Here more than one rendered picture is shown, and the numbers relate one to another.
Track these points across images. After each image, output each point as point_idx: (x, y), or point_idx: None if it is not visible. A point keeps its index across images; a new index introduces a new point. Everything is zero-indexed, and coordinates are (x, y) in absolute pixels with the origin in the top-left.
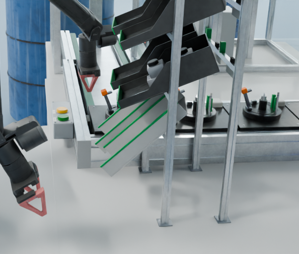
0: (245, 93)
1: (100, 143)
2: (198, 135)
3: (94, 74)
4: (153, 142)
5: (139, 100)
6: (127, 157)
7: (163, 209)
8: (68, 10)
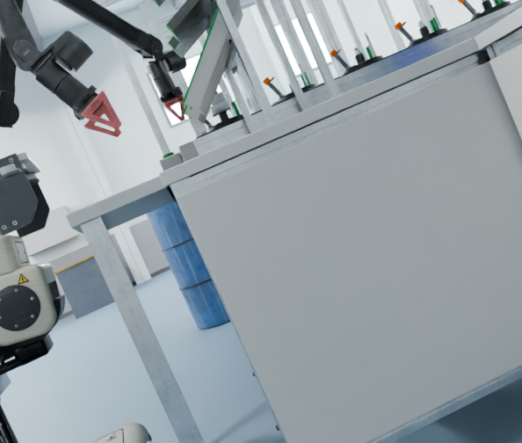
0: (336, 54)
1: (188, 111)
2: (296, 86)
3: (176, 93)
4: (257, 118)
5: (185, 12)
6: (204, 79)
7: (266, 112)
8: (115, 26)
